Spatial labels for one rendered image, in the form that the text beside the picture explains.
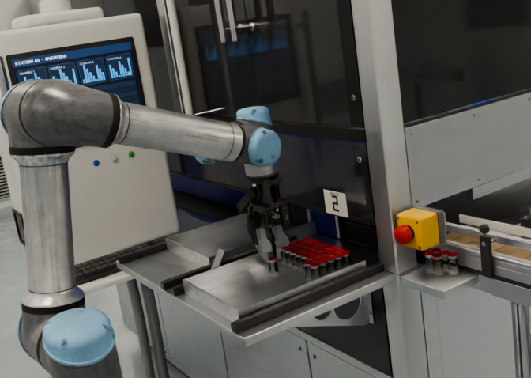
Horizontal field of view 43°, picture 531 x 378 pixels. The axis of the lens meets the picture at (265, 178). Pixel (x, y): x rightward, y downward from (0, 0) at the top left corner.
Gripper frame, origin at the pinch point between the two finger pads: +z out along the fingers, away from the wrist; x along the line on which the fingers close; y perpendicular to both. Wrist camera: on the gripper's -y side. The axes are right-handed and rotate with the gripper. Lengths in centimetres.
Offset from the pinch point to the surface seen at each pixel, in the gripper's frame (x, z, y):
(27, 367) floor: -31, 93, -197
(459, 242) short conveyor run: 31.8, 0.6, 29.7
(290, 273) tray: 3.3, 5.3, 2.4
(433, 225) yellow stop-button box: 21.2, -7.1, 32.8
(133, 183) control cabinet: -2, -8, -78
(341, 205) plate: 17.8, -8.4, 6.7
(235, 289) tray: -10.4, 5.2, -0.3
